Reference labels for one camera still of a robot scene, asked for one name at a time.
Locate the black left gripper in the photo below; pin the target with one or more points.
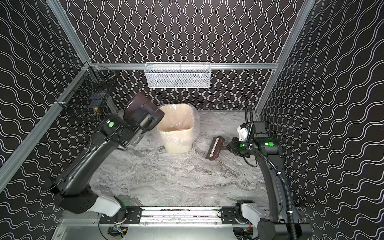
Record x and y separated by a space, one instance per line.
144 113

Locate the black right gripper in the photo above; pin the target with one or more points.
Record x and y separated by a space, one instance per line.
235 144

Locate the brown plastic dustpan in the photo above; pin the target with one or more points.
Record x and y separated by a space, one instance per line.
143 111

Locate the brown cartoon-face hand broom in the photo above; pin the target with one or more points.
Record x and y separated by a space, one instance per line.
217 145

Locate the cream trash bin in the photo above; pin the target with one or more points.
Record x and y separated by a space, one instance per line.
177 129

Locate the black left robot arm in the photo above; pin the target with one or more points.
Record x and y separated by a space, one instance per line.
72 188

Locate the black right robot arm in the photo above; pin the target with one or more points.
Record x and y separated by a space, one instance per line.
284 221

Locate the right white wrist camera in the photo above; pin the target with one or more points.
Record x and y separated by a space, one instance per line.
243 132

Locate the black wire wall basket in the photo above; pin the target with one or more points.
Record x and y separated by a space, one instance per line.
94 90

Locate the white wire wall basket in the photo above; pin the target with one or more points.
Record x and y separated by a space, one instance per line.
178 75

